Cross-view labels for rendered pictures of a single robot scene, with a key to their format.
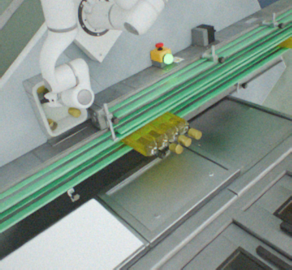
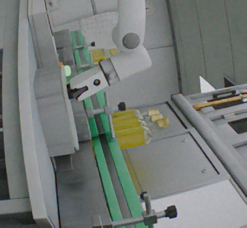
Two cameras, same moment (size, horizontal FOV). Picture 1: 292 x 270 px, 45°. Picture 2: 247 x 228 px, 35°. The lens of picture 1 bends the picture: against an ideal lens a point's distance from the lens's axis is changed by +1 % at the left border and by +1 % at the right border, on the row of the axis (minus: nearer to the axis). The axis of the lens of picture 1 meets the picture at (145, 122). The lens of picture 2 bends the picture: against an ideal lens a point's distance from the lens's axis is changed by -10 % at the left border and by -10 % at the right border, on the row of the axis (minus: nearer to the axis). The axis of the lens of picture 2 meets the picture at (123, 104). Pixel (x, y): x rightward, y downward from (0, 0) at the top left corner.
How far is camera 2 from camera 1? 138 cm
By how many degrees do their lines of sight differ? 56
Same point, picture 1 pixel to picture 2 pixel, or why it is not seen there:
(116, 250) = (223, 193)
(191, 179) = (180, 149)
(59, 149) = (87, 166)
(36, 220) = not seen: outside the picture
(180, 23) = not seen: hidden behind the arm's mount
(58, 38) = not seen: outside the picture
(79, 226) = not seen: hidden behind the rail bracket
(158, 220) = (210, 171)
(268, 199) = (224, 131)
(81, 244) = (197, 213)
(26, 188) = (124, 197)
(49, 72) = (143, 21)
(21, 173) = (97, 192)
